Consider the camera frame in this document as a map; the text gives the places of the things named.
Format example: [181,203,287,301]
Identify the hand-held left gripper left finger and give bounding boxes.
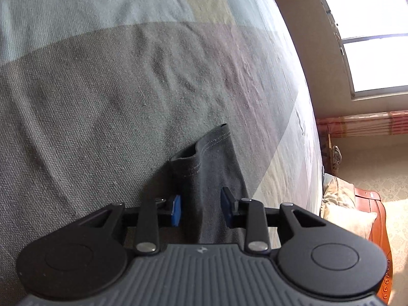
[76,194,182,256]

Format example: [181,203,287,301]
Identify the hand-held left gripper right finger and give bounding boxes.
[221,186,327,253]

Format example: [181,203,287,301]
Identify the dark grey pants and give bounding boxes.
[169,123,251,246]

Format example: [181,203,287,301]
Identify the small beige pillow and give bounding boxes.
[322,174,356,209]

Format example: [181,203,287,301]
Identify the grey patterned cloth bundle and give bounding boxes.
[331,145,342,176]

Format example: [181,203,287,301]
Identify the large beige printed pillow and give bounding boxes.
[320,202,378,239]

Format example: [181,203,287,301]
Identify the bed with patchwork sheet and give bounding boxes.
[0,0,326,294]

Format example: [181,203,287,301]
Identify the wooden headboard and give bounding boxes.
[354,188,394,305]

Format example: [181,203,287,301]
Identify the pink striped curtain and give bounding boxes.
[315,110,408,139]

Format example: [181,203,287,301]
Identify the window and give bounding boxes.
[314,0,408,101]

